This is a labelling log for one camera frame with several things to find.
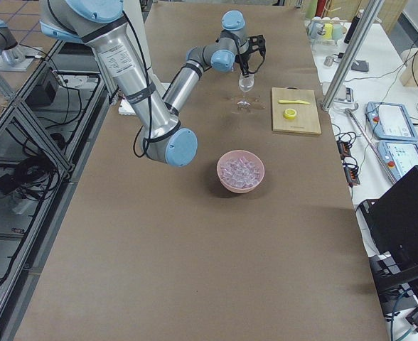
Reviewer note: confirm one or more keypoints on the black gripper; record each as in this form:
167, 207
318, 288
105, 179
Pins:
243, 58

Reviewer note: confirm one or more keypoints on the clear wine glass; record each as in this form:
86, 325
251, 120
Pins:
245, 84

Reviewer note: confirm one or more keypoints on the clear ice cubes pile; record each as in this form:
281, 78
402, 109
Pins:
240, 173

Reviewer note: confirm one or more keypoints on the yellow plastic knife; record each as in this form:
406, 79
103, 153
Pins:
288, 101

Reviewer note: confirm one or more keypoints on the yellow lemon slice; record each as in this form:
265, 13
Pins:
290, 114

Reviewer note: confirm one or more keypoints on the bamboo cutting board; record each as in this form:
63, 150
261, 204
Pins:
307, 120

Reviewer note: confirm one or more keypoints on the yellow cup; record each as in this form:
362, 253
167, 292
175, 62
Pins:
327, 31

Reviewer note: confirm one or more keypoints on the mint green cup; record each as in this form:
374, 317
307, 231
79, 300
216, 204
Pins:
337, 31

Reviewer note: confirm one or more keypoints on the pink bowl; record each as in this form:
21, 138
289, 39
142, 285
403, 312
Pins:
237, 154

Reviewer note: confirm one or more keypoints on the metal rod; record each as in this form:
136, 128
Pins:
350, 113

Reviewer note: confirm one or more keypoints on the black thermos bottle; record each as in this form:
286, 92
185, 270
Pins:
352, 27

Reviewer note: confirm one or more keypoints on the blue teach pendant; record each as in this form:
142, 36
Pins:
390, 121
399, 156

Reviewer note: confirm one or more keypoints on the black laptop monitor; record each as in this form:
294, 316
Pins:
393, 224

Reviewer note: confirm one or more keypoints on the aluminium camera post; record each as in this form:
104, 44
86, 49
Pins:
361, 30

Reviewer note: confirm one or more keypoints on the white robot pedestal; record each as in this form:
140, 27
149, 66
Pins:
140, 75

